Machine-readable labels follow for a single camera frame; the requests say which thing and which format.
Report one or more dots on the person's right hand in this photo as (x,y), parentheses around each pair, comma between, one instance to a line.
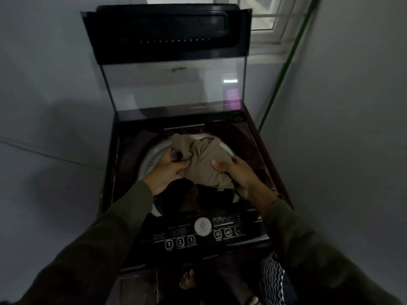
(248,184)

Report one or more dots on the person's left hand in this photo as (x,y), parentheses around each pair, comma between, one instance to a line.
(162,177)

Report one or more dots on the dark maroon washing machine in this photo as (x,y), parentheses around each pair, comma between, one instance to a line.
(133,146)

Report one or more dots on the beige garment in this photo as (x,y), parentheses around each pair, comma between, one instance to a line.
(203,155)

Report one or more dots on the black white zigzag laundry basket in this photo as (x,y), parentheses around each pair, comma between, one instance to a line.
(273,279)

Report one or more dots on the glass washing machine lid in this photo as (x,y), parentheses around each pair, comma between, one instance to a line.
(165,34)

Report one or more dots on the person's left forearm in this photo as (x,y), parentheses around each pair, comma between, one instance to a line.
(95,247)

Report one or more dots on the person's right forearm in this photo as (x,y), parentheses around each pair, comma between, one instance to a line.
(318,250)

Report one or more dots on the person's left foot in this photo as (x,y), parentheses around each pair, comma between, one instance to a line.
(187,280)

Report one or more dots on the person's foot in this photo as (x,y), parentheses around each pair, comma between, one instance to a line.
(187,280)
(253,301)

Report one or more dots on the person's right foot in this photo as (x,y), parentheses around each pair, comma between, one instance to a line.
(253,301)

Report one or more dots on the green pipe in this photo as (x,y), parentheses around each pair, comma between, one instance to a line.
(286,63)

